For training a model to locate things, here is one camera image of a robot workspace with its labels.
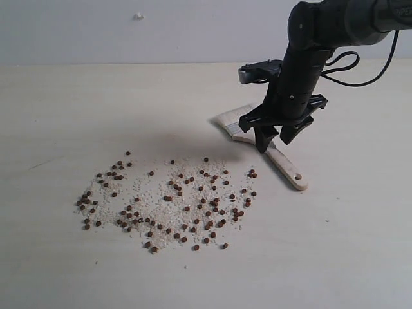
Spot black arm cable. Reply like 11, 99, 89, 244
320, 30, 400, 88

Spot white blob on wall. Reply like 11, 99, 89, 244
133, 13, 145, 21

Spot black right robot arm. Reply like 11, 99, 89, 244
238, 1, 411, 153

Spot wooden paint brush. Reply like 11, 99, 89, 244
210, 104, 308, 191

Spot pile of pellets and grains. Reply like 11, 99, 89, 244
74, 151, 258, 254

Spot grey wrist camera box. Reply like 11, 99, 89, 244
238, 59, 283, 84

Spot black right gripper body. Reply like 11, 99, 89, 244
239, 45, 333, 132

